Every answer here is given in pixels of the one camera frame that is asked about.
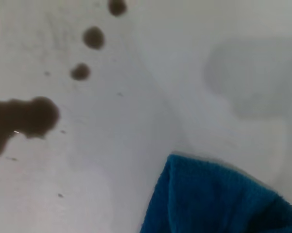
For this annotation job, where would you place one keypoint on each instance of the small dark liquid drop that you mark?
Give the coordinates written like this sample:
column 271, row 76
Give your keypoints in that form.
column 117, row 7
column 80, row 72
column 93, row 37

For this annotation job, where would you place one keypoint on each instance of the blue rag with black trim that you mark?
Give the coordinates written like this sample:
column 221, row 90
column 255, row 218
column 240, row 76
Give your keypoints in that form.
column 221, row 201

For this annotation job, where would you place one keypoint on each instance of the large dark liquid puddle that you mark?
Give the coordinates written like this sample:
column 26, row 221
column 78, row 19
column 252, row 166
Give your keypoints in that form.
column 22, row 116

